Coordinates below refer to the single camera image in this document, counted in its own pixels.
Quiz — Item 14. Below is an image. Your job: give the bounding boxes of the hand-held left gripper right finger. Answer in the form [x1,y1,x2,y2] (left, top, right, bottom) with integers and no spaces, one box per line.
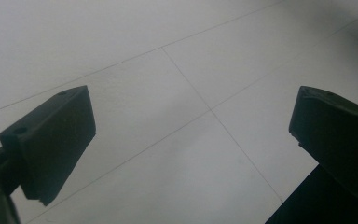
[288,85,358,199]

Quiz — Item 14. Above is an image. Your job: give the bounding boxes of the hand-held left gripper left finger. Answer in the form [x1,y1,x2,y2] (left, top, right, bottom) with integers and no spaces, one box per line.
[0,85,97,207]

